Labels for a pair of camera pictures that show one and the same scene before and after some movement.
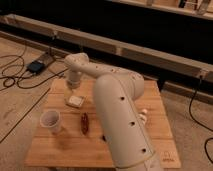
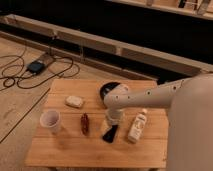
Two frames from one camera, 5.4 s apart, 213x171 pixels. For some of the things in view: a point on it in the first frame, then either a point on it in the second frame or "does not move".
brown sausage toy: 85,123 does not move
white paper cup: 51,119 does not move
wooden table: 69,133 does not move
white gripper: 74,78 -> 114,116
